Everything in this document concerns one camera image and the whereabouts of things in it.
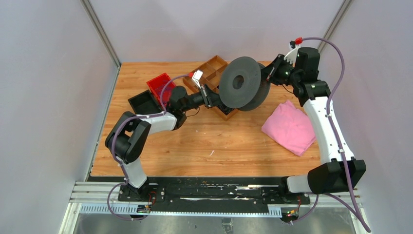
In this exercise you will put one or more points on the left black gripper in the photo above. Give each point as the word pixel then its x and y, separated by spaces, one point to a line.
pixel 213 99

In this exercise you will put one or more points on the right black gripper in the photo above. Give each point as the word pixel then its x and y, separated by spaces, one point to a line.
pixel 269 73

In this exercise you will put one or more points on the black cable spool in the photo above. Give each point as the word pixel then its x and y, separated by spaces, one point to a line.
pixel 241 85

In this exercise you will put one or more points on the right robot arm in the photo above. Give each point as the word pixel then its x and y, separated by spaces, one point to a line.
pixel 339 171

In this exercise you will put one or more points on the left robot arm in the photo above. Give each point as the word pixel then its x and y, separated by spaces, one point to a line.
pixel 127 139

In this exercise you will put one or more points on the rolled green floral tie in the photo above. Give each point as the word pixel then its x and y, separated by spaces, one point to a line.
pixel 226 110

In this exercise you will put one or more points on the wooden compartment tray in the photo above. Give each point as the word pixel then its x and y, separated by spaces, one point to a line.
pixel 212 72

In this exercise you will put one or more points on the pink cloth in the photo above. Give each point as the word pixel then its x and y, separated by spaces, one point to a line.
pixel 290 128

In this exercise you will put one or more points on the red plastic bin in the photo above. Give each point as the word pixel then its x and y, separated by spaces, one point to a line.
pixel 156 86

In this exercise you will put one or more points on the black plastic bin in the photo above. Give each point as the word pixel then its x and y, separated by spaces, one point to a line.
pixel 144 103

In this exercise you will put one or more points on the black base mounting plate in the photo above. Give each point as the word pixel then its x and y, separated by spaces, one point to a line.
pixel 212 195

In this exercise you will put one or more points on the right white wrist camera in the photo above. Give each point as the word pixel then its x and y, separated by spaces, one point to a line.
pixel 291 56

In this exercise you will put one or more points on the aluminium frame rail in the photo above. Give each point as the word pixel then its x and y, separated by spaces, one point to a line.
pixel 101 31

